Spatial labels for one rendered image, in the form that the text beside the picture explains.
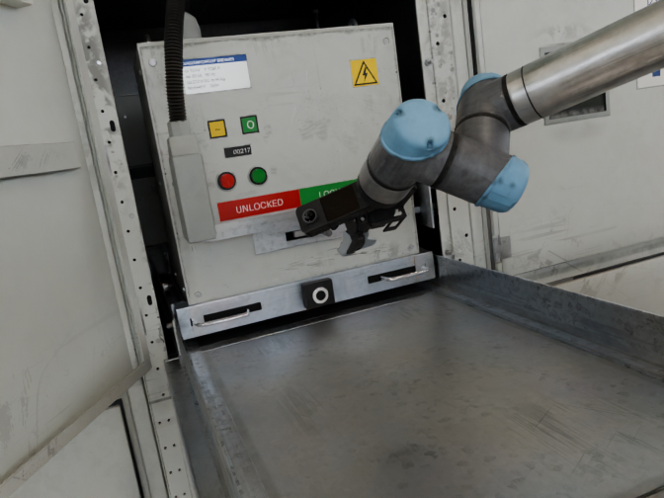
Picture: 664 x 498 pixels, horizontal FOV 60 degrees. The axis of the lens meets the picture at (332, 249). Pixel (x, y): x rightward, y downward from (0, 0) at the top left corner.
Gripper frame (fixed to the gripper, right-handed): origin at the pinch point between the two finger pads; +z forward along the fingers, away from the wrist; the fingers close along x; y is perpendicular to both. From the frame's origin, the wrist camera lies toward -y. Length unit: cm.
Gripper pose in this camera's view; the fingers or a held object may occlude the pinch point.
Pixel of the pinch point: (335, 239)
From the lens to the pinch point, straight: 98.7
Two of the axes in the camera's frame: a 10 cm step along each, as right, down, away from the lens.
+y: 9.2, -2.0, 3.2
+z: -2.4, 3.7, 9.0
